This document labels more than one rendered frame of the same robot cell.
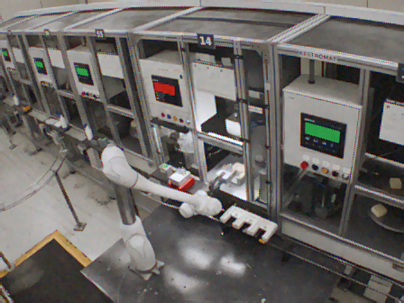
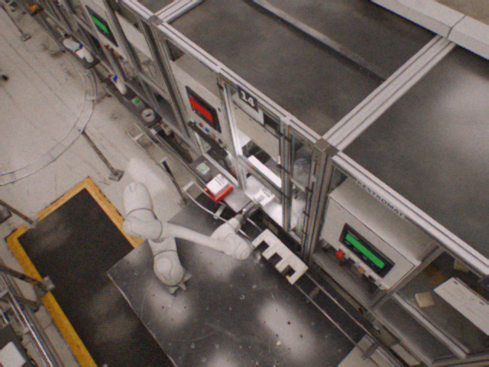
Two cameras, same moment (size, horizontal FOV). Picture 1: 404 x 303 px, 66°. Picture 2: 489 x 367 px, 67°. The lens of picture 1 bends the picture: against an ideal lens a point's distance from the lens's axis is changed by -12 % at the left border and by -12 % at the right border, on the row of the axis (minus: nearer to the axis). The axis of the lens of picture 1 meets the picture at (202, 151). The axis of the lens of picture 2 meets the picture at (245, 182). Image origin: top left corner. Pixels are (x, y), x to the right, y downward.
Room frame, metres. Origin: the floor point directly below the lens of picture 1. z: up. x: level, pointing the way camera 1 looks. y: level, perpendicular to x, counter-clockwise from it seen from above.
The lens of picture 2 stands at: (0.86, -0.27, 3.18)
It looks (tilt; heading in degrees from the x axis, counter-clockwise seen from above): 61 degrees down; 12
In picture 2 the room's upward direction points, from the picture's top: 11 degrees counter-clockwise
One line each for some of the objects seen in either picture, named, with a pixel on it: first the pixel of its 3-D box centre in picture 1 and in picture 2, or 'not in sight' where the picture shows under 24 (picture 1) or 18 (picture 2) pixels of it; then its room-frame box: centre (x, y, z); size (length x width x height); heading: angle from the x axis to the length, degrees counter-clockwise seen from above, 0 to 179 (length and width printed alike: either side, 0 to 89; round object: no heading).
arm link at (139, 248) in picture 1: (140, 250); (167, 267); (1.51, 0.50, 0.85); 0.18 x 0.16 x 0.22; 20
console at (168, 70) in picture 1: (177, 87); (218, 99); (2.28, 0.11, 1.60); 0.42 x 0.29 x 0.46; 46
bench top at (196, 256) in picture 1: (207, 276); (231, 297); (1.37, 0.09, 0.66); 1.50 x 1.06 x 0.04; 46
